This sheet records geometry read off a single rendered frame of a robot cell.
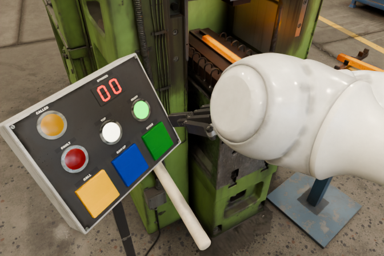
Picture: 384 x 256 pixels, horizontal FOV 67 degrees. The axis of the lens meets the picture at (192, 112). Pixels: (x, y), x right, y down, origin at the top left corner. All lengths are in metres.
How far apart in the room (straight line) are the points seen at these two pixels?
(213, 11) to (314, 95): 1.24
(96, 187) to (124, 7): 0.50
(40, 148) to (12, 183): 1.62
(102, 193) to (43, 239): 1.25
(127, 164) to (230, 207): 1.03
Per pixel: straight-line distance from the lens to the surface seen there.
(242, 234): 1.77
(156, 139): 0.76
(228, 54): 1.16
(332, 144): 0.27
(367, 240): 1.98
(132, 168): 0.73
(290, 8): 1.29
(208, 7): 1.45
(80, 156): 0.67
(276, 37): 1.30
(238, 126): 0.25
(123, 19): 0.91
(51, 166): 0.65
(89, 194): 0.68
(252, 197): 1.72
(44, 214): 2.01
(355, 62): 1.39
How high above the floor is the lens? 1.55
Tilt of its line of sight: 40 degrees down
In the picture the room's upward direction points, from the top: straight up
